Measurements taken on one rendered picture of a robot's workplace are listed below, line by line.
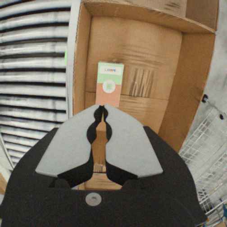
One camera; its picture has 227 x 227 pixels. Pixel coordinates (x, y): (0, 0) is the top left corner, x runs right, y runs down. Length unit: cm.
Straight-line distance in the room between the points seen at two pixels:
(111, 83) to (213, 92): 158
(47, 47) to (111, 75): 32
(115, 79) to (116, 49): 9
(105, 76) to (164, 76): 19
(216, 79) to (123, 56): 152
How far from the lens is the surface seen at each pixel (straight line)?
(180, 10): 50
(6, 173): 134
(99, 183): 78
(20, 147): 97
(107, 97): 43
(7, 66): 74
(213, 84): 184
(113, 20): 44
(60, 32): 60
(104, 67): 41
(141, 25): 45
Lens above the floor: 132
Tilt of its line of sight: 62 degrees down
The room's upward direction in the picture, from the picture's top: 175 degrees clockwise
